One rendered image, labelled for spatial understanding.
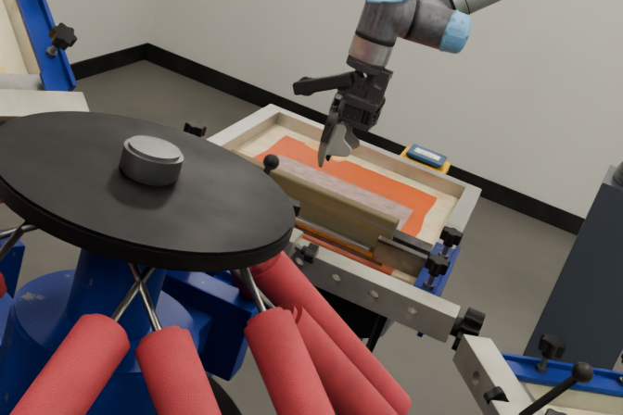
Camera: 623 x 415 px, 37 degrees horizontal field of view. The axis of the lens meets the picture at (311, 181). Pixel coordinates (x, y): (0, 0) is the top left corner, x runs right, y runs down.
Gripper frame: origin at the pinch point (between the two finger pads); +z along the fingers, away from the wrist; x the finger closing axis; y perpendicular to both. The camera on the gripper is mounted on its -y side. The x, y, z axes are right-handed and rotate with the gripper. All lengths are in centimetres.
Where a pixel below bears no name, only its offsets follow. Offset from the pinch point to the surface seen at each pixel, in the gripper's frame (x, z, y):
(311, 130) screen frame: 57, 14, -16
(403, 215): 31.2, 16.4, 15.8
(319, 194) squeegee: -2.1, 6.6, 2.1
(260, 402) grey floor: 83, 112, -10
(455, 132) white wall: 368, 82, -1
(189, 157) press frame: -76, -20, 1
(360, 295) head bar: -26.0, 11.1, 18.5
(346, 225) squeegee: -2.1, 10.4, 9.0
